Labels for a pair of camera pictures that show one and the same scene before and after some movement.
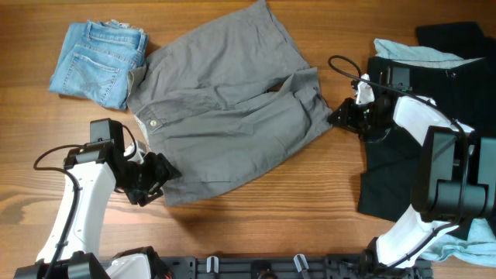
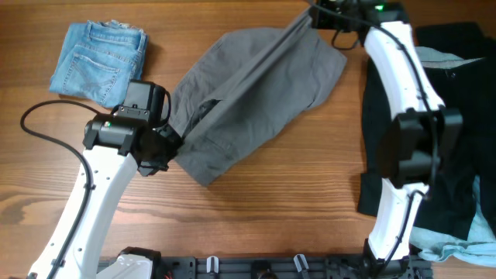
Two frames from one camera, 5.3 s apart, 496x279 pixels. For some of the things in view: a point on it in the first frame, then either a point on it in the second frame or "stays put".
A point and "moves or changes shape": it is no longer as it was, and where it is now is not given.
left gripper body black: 145,178 -> 168,142
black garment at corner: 465,39 stays put
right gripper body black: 361,118 -> 328,19
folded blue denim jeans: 94,59 stays put
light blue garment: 474,243 stays put
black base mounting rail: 285,266 stays put
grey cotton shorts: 222,94 moves or changes shape
